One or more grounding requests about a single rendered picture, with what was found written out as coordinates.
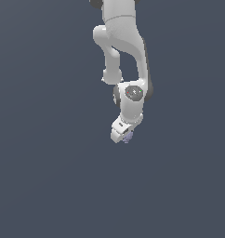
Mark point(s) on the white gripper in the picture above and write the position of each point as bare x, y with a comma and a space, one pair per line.
120, 129

